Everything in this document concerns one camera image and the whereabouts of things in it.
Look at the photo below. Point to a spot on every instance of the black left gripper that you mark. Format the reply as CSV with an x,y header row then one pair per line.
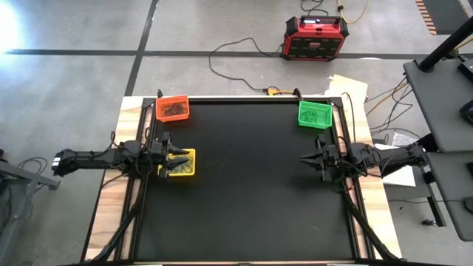
x,y
167,155

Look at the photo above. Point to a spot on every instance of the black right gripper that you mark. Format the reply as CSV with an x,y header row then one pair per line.
x,y
324,159

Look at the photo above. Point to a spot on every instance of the yellow plastic basket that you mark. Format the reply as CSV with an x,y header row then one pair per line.
x,y
190,152

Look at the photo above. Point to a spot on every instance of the green plastic basket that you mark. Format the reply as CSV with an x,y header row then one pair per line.
x,y
327,120

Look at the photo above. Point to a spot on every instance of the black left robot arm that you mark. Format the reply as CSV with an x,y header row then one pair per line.
x,y
92,159

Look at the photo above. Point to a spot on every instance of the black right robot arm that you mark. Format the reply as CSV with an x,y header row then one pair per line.
x,y
388,159

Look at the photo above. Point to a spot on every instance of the orange plastic basket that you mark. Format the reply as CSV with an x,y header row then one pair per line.
x,y
184,119

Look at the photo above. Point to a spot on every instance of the manila paper folder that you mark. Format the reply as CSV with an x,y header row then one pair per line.
x,y
349,88

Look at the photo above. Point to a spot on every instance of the crumpled clear plastic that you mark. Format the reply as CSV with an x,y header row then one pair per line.
x,y
400,139

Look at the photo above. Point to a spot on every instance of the white paper sheet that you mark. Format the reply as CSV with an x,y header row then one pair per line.
x,y
403,179

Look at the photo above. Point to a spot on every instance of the red black jobsite radio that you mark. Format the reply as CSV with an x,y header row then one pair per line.
x,y
314,40

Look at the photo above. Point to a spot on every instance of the small black floor object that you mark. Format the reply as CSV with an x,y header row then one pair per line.
x,y
428,222

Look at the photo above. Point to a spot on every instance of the grey desk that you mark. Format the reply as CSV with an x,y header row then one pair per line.
x,y
452,192
436,107

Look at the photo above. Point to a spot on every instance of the grey metal stand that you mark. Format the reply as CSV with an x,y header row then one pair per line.
x,y
37,179

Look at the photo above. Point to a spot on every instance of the black computer mouse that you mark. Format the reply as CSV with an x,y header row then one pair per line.
x,y
468,111

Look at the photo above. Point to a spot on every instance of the black round device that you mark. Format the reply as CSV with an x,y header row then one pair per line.
x,y
469,204

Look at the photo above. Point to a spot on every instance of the black pole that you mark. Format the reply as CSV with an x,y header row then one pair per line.
x,y
443,46

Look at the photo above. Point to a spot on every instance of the black mat orange striped edge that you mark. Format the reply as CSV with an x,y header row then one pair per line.
x,y
447,14

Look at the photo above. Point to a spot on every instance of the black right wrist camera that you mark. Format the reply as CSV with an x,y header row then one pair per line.
x,y
333,155

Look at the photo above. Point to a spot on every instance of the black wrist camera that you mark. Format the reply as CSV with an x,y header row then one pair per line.
x,y
156,153
333,155

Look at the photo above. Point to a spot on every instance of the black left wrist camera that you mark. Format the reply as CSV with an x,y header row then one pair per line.
x,y
156,153

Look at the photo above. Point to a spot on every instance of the black frame clamp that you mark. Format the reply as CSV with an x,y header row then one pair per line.
x,y
159,94
296,93

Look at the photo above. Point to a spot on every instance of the black aluminium table frame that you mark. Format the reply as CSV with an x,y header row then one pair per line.
x,y
240,99

